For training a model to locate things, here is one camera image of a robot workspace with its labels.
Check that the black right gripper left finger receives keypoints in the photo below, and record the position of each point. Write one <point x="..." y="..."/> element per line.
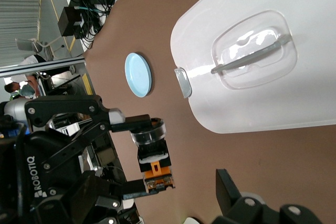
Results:
<point x="78" y="200"/>

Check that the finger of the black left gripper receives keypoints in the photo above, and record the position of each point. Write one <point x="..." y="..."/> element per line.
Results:
<point x="132" y="188"/>

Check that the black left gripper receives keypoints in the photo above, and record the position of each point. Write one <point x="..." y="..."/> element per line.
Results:
<point x="29" y="176"/>

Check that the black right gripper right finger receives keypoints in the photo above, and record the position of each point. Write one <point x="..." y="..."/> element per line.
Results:
<point x="228" y="197"/>

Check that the orange black push-button switch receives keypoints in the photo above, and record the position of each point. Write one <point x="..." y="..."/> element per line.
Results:
<point x="155" y="166"/>

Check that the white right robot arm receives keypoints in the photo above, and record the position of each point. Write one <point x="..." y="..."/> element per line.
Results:
<point x="193" y="221"/>

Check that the person in white shirt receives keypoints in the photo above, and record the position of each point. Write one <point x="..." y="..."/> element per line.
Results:
<point x="26" y="62"/>

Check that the light grey chair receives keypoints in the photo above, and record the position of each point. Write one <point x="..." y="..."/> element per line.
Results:
<point x="26" y="44"/>

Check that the light blue round plate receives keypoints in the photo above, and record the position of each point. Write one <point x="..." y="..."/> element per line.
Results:
<point x="137" y="75"/>

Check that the small black power box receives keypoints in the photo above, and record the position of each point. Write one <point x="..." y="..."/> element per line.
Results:
<point x="69" y="20"/>

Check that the pale pink lidded storage box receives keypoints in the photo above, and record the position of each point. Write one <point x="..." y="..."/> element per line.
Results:
<point x="249" y="103"/>

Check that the aluminium table rail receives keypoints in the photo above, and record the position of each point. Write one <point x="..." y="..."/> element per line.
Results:
<point x="39" y="66"/>

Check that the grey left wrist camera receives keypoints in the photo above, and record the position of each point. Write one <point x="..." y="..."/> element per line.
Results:
<point x="14" y="108"/>

